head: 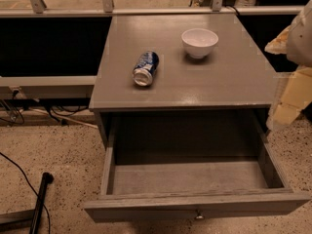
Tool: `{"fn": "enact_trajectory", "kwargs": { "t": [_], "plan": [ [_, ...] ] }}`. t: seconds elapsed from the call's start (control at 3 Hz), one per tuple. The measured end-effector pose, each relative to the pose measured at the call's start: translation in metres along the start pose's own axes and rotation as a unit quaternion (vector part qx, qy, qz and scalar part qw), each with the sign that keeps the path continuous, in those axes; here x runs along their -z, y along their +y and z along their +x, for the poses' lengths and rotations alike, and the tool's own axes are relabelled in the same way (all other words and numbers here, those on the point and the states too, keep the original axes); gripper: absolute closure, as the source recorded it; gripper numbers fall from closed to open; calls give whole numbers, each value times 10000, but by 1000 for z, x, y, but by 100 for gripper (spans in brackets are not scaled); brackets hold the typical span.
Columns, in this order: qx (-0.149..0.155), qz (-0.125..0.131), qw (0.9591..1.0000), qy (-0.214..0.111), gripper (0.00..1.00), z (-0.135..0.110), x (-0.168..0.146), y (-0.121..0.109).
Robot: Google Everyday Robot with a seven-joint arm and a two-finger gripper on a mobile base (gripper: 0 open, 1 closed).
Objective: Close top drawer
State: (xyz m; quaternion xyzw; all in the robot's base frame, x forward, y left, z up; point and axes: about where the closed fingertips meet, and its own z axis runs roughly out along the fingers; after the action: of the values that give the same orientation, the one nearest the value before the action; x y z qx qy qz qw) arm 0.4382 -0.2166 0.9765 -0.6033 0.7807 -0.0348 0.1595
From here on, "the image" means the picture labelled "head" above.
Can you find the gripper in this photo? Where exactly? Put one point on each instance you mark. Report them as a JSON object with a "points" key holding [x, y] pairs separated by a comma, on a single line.
{"points": [[300, 39]]}

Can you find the grey top drawer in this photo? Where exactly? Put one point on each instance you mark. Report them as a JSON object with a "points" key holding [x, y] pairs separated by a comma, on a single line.
{"points": [[170, 166]]}

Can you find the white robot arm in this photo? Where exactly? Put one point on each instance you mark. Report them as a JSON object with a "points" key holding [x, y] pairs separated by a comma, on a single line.
{"points": [[299, 48]]}

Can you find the grey wooden drawer cabinet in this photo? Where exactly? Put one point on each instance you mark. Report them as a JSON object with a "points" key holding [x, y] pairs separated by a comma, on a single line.
{"points": [[235, 73]]}

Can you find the silver top drawer knob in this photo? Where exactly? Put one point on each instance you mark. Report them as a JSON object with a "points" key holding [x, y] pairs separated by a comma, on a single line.
{"points": [[199, 216]]}

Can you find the white ceramic bowl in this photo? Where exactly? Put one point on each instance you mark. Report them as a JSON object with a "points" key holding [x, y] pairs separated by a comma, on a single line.
{"points": [[198, 42]]}

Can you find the blue soda can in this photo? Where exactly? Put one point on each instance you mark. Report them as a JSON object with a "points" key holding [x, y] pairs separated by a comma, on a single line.
{"points": [[145, 68]]}

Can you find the black metal stand leg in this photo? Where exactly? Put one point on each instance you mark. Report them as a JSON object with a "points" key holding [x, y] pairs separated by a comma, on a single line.
{"points": [[28, 218]]}

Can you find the grey metal railing frame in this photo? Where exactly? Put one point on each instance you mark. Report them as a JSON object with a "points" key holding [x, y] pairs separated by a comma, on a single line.
{"points": [[28, 25]]}

